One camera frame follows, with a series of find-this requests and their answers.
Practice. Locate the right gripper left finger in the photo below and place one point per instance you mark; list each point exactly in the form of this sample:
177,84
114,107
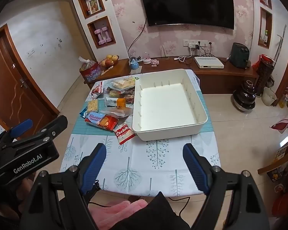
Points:
90,167

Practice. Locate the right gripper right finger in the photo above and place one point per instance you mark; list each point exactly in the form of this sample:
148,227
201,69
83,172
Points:
199,168

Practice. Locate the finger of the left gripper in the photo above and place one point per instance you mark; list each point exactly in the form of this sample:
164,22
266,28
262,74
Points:
19,129
50,131

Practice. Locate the small blue snack packet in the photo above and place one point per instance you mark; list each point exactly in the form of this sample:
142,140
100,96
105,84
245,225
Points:
83,113

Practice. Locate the red white Cookies packet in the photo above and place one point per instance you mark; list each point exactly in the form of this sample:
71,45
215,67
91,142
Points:
124,133

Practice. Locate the red blue biscuit packet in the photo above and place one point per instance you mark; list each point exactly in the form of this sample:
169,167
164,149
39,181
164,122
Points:
102,121

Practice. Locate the pale rice cracker block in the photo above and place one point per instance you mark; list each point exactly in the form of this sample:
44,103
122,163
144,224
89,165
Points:
93,106

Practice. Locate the clear pack orange puffs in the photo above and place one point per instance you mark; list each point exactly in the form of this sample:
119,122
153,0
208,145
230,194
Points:
117,112

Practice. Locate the red white candy bag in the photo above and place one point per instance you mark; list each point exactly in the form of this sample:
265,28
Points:
97,89

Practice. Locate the white orange snack bar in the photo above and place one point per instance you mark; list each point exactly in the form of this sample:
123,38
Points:
115,102

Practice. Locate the yellow rice cracker pack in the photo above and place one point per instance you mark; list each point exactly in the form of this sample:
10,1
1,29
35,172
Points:
115,94

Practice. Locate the dark nut snack bag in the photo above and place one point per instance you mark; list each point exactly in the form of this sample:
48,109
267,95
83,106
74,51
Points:
129,98

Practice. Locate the large beige cracker bag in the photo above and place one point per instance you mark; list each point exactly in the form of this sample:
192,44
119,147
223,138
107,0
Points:
123,84

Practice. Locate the brown wooden door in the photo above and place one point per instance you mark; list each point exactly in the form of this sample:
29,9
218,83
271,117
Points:
20,96

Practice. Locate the patterned tablecloth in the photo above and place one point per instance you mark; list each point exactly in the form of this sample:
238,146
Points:
144,168

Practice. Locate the white plastic storage bin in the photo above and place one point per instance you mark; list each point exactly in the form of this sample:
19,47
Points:
166,112

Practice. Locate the red bag of bread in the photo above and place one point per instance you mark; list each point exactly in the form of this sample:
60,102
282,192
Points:
90,70

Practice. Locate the fruit bowl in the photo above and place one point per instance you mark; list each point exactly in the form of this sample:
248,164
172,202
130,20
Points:
109,61

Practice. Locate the wooden TV cabinet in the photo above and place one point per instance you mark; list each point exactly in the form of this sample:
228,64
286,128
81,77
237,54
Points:
170,71

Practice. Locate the white bucket on floor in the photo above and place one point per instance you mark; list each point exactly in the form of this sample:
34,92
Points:
268,96

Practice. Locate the white set-top box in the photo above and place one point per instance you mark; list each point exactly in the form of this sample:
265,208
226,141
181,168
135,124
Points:
208,63

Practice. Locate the blue kettle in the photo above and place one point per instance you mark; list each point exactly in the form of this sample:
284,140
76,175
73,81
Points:
133,63

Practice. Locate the pink dumbbell left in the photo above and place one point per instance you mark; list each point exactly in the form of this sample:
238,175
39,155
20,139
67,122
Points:
98,33

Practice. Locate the pink toy figurine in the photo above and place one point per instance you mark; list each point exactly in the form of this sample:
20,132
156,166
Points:
154,63

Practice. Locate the dark green appliance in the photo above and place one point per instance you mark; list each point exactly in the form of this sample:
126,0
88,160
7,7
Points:
239,55

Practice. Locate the pink round jar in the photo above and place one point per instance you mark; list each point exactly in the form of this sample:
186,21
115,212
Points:
147,60

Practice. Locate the framed picture in niche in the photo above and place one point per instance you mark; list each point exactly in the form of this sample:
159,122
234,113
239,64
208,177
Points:
94,6

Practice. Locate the wall power strip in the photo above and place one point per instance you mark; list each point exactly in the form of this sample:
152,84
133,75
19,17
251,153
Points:
192,43

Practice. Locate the black wall television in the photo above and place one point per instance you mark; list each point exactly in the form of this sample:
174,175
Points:
195,12

